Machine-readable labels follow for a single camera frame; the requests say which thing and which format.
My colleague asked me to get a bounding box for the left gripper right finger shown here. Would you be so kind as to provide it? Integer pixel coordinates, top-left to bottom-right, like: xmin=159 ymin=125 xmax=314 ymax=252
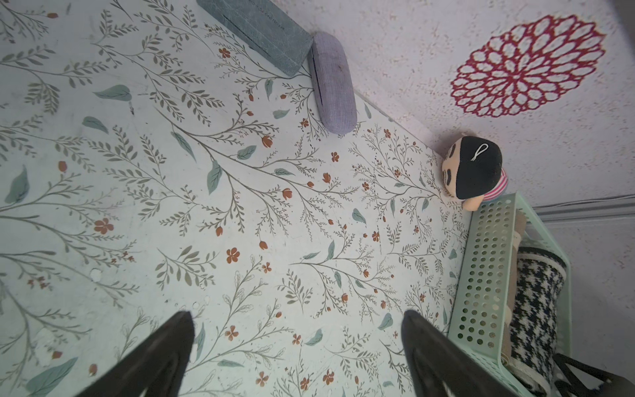
xmin=401 ymin=310 xmax=514 ymax=396

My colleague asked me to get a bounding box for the grey rectangular case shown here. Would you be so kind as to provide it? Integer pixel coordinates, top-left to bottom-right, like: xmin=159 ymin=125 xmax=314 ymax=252
xmin=197 ymin=0 xmax=313 ymax=76

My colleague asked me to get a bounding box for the floral table mat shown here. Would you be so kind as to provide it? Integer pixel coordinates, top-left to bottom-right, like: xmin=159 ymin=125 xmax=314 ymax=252
xmin=1 ymin=1 xmax=467 ymax=396

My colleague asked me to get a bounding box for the brown beige striped scarf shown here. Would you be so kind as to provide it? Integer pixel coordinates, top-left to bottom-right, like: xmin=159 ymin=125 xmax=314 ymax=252
xmin=501 ymin=210 xmax=527 ymax=365

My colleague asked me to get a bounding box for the doll with black hair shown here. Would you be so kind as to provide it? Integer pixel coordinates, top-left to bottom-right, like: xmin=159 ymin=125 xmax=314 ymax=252
xmin=441 ymin=135 xmax=509 ymax=212

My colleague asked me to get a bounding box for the lilac oval case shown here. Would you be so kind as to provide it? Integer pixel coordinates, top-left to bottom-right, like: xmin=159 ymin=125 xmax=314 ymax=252
xmin=309 ymin=32 xmax=357 ymax=135

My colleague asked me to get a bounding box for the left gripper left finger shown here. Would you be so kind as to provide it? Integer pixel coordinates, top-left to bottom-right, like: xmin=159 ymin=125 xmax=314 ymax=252
xmin=79 ymin=311 xmax=194 ymax=396

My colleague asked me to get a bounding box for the mint green plastic basket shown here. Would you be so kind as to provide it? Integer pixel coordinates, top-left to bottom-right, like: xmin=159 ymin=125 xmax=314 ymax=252
xmin=448 ymin=193 xmax=572 ymax=396

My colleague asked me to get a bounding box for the black white knitted scarf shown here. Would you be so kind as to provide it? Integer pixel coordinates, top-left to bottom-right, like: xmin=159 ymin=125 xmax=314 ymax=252
xmin=508 ymin=246 xmax=567 ymax=396

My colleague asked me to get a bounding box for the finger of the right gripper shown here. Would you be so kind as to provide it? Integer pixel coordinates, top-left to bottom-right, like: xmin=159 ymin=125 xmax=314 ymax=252
xmin=553 ymin=353 xmax=634 ymax=397

